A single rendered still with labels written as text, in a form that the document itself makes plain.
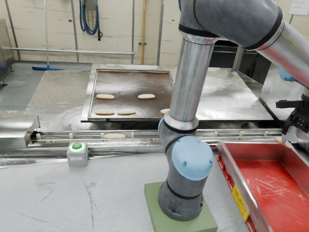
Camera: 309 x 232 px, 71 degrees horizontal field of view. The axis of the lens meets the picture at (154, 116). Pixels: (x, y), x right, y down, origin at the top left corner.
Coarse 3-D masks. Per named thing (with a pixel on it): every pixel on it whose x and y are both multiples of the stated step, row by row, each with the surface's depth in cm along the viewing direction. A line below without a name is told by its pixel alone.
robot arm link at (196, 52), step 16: (192, 0) 46; (192, 16) 49; (192, 32) 51; (208, 32) 51; (192, 48) 55; (208, 48) 55; (192, 64) 57; (208, 64) 58; (176, 80) 62; (192, 80) 59; (176, 96) 64; (192, 96) 62; (176, 112) 66; (192, 112) 65; (160, 128) 76; (176, 128) 67; (192, 128) 67
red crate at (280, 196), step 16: (240, 160) 99; (256, 160) 100; (272, 160) 101; (224, 176) 89; (256, 176) 91; (272, 176) 91; (288, 176) 92; (256, 192) 83; (272, 192) 84; (288, 192) 84; (304, 192) 85; (272, 208) 77; (288, 208) 78; (304, 208) 79; (272, 224) 72; (288, 224) 72; (304, 224) 73
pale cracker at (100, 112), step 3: (96, 111) 111; (99, 111) 111; (102, 111) 111; (105, 111) 111; (108, 111) 112; (111, 111) 112; (99, 114) 111; (102, 114) 111; (105, 114) 111; (108, 114) 111
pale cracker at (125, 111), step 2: (118, 110) 113; (120, 110) 113; (122, 110) 113; (124, 110) 113; (126, 110) 114; (128, 110) 114; (130, 110) 114; (132, 110) 114; (134, 110) 115; (118, 112) 112; (120, 112) 112; (122, 112) 112; (124, 112) 112; (126, 112) 113; (128, 112) 113; (130, 112) 113; (132, 112) 113; (134, 112) 114; (120, 114) 112; (122, 114) 112; (124, 114) 112
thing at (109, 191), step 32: (96, 160) 92; (128, 160) 94; (160, 160) 95; (0, 192) 75; (32, 192) 76; (64, 192) 77; (96, 192) 78; (128, 192) 79; (224, 192) 82; (0, 224) 65; (32, 224) 66; (64, 224) 67; (96, 224) 68; (128, 224) 69; (224, 224) 71
